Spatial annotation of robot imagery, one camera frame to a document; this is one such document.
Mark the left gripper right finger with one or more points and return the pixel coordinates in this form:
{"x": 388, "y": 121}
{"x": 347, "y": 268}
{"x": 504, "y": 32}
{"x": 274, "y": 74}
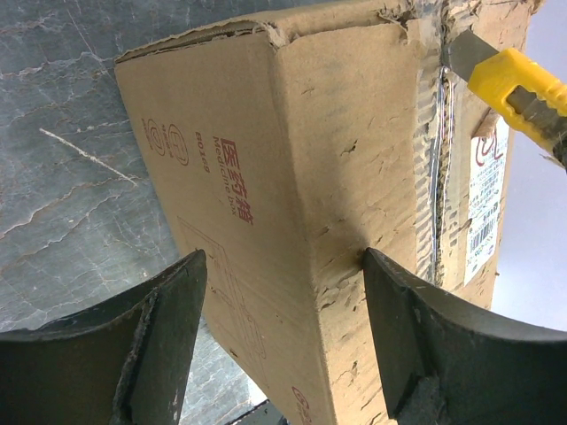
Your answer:
{"x": 443, "y": 360}

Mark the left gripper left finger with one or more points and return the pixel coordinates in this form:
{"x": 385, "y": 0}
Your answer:
{"x": 125, "y": 360}

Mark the brown cardboard express box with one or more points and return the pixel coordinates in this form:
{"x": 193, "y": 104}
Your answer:
{"x": 284, "y": 144}

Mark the yellow utility knife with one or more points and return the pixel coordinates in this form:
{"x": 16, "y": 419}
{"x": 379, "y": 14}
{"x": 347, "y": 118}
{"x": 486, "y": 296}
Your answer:
{"x": 528, "y": 97}

